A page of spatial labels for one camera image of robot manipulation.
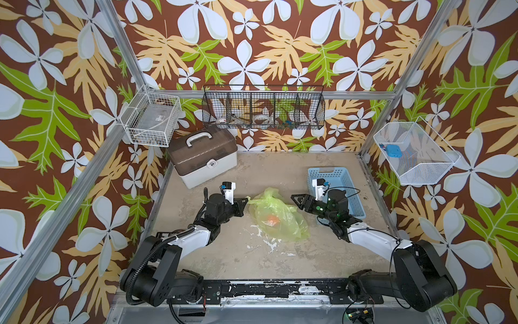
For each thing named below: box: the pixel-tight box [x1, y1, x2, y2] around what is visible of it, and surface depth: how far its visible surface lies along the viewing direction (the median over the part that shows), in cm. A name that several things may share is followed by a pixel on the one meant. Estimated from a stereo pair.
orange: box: [261, 214, 280, 227], surface depth 82 cm
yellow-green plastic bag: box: [248, 187, 311, 242], surface depth 82 cm
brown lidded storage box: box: [167, 127, 239, 189], surface depth 100 cm
